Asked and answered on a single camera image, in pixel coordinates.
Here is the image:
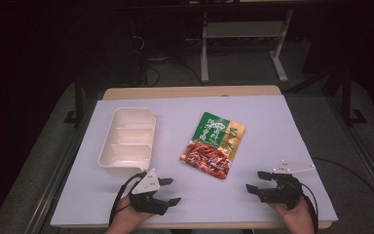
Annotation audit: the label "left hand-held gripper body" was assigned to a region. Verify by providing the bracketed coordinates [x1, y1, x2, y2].
[129, 168, 170, 216]

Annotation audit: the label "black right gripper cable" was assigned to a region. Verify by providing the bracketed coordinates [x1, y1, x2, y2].
[299, 182, 319, 226]

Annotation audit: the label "white metal stand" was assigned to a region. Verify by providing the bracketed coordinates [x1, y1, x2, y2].
[200, 8, 295, 84]

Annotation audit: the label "metal frame rail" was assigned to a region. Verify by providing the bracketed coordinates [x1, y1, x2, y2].
[325, 96, 374, 211]
[23, 97, 96, 234]

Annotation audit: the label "black floor cable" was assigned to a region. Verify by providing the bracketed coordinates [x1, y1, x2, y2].
[311, 156, 374, 199]

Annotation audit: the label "white compartment tray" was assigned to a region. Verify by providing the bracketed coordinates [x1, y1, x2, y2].
[97, 106, 157, 178]

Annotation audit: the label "green and red food packet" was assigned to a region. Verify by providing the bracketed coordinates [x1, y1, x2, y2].
[179, 111, 246, 180]

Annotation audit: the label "black metal stand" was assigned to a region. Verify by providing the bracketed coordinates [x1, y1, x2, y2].
[63, 72, 86, 127]
[340, 68, 368, 127]

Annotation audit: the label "white table mat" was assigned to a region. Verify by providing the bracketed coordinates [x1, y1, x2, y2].
[50, 95, 339, 228]

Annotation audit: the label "person's right hand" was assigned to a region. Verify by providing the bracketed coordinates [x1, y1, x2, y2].
[267, 196, 317, 234]

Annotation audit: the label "person's left hand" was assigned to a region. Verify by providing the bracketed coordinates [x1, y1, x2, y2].
[104, 194, 154, 234]

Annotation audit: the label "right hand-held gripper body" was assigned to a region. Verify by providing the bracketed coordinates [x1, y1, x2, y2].
[258, 159, 317, 211]

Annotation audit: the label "black cables on floor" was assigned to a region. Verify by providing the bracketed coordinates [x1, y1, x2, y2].
[145, 57, 206, 88]

